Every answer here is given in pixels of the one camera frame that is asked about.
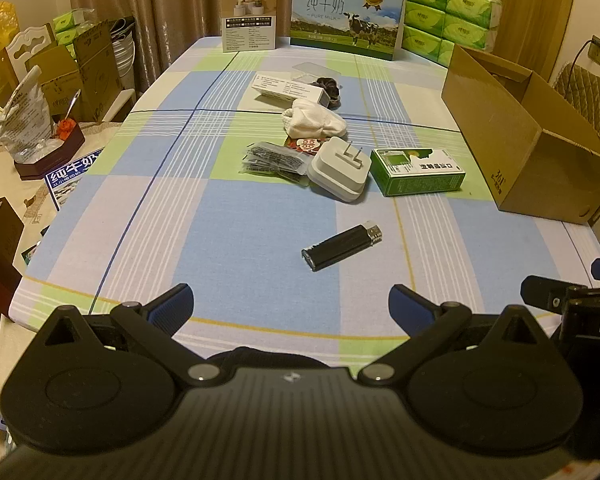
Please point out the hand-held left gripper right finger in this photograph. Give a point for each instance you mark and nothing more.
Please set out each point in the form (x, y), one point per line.
(405, 302)

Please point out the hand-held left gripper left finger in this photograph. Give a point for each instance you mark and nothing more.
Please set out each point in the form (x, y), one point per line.
(172, 301)

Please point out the black lighter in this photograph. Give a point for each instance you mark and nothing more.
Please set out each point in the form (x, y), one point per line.
(340, 249)

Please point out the small green box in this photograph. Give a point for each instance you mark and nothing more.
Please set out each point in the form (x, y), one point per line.
(417, 172)

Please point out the white power adapter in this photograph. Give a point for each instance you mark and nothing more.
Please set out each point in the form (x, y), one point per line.
(336, 172)

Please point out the red snack packet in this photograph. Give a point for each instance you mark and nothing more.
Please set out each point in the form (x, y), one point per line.
(304, 144)

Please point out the brown cardboard box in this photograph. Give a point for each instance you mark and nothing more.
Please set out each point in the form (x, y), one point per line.
(485, 110)

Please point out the white cloth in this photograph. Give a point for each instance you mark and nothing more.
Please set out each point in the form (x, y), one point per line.
(314, 119)

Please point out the dark hair scrunchie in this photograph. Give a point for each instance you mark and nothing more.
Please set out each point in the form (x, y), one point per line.
(332, 90)

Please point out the long white box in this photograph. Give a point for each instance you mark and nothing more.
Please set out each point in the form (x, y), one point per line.
(285, 89)

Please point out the clear plastic container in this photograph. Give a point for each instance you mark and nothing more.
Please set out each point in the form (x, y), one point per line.
(310, 70)

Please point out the flat blue milk carton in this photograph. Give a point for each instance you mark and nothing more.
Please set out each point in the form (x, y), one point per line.
(70, 177)

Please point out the quilted chair cover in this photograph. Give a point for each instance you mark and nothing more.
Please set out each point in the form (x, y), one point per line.
(590, 95)

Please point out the dark brown box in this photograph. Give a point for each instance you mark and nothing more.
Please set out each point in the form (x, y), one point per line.
(0, 260)

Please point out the dark red gift box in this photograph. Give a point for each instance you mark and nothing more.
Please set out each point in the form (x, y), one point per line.
(45, 157)

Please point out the metal spoon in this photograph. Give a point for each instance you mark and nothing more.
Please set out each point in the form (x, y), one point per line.
(70, 105)

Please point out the crumpled silver plastic bag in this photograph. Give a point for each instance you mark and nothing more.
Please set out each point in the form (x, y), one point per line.
(25, 110)

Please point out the tall open cardboard box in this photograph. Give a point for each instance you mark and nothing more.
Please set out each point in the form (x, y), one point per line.
(97, 70)

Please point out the low open cardboard box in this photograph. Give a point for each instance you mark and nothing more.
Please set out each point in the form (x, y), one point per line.
(55, 80)

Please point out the metal pot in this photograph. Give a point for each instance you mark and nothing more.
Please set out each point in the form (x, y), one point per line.
(122, 55)

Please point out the wooden door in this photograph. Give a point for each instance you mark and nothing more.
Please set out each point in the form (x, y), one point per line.
(520, 10)

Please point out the stack of green tissue packs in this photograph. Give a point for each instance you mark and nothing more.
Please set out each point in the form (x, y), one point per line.
(447, 15)

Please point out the blue milk carton box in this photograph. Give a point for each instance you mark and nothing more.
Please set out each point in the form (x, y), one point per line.
(347, 15)

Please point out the beige product box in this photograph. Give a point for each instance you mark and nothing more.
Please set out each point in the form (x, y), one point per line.
(248, 15)

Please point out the white chair back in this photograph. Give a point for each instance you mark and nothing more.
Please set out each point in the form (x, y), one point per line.
(27, 42)

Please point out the green tissue packs bundle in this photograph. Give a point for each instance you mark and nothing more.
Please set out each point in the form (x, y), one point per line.
(67, 22)

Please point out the brown curtain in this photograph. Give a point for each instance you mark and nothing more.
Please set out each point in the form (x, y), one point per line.
(170, 0)

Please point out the wall socket with plug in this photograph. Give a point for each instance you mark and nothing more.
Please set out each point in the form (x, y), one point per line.
(599, 50)

